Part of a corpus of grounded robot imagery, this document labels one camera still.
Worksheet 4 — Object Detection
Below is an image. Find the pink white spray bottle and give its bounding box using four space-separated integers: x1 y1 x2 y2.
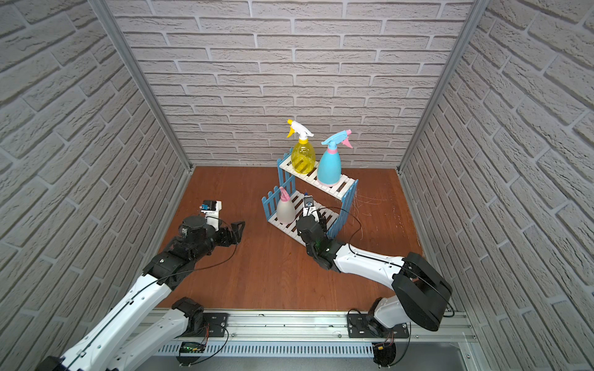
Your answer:
276 187 296 225

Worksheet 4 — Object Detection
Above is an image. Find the blue white slatted shelf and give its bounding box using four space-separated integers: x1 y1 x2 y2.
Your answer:
261 154 358 244

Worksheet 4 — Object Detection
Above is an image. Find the teal pink spray bottle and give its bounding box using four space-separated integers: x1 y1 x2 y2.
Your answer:
317 130 352 186

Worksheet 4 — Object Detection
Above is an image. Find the yellow spray bottle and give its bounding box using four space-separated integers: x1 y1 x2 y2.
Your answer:
287 120 316 174

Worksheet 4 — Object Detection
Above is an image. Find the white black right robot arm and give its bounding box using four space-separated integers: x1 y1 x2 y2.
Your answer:
296 216 453 337

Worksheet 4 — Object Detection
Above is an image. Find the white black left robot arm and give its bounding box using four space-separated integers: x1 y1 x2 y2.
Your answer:
37 216 245 370

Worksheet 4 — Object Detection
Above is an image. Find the small green circuit board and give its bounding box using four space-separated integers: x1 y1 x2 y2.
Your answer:
179 342 207 354

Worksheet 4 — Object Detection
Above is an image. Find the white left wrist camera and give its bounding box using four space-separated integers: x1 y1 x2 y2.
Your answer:
200 200 222 230

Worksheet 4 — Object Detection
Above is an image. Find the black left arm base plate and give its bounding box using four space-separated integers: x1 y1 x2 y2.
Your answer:
182 312 229 338

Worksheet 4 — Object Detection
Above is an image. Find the aluminium front rail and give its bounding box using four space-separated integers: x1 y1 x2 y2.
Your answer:
132 309 489 370

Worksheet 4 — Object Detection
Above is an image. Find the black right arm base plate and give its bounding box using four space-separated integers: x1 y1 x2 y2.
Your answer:
346 309 386 339

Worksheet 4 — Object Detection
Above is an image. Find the aluminium corner post right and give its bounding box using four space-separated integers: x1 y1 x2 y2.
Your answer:
398 0 490 176

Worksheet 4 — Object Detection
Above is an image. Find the aluminium corner post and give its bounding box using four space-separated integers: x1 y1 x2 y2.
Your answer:
398 0 490 176
89 0 193 173

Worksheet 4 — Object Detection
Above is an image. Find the aluminium corner post left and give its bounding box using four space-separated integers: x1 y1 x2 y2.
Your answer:
89 0 193 173

